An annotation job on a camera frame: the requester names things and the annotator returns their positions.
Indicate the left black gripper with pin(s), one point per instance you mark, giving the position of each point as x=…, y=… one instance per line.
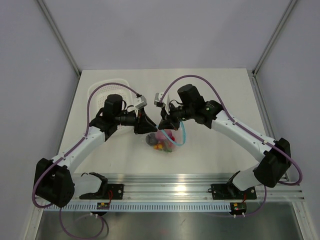
x=143, y=124

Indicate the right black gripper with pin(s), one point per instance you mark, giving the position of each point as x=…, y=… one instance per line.
x=168, y=122

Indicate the pink toy onion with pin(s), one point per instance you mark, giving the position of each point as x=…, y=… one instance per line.
x=160, y=136

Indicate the clear zip top bag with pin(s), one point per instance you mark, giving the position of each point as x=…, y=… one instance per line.
x=180, y=136

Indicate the red cherry tomato sprig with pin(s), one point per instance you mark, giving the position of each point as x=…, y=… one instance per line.
x=164, y=146

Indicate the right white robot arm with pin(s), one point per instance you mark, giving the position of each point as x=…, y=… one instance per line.
x=269, y=153

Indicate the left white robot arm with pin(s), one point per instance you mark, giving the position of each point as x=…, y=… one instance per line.
x=53, y=177

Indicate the white perforated plastic basket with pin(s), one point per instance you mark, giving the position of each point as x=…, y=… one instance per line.
x=99, y=91

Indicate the left small circuit board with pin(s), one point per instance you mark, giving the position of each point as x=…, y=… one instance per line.
x=103, y=206

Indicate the small circuit board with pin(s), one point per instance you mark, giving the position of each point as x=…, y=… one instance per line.
x=103, y=206
x=238, y=208

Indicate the right small circuit board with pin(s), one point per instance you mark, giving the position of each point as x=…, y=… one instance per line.
x=238, y=208

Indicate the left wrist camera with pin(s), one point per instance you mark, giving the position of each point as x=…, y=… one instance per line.
x=140, y=102

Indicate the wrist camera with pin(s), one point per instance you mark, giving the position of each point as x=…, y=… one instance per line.
x=162, y=102
x=140, y=102

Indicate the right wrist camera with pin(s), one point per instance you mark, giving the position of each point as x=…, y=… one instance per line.
x=162, y=102

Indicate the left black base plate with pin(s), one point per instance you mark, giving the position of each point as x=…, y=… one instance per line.
x=115, y=191

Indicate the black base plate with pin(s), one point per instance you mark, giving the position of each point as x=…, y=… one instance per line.
x=115, y=191
x=225, y=191

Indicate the aluminium mounting rail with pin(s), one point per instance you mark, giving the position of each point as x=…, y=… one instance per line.
x=191, y=188

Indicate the white slotted cable duct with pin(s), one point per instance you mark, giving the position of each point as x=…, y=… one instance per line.
x=219, y=207

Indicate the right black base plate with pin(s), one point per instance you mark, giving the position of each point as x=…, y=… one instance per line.
x=225, y=191

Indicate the left aluminium frame post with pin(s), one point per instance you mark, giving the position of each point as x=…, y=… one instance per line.
x=58, y=36

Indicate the aluminium frame post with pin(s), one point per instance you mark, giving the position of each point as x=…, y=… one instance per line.
x=58, y=36
x=279, y=28

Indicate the right aluminium frame post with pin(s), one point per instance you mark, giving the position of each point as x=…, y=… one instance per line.
x=279, y=28

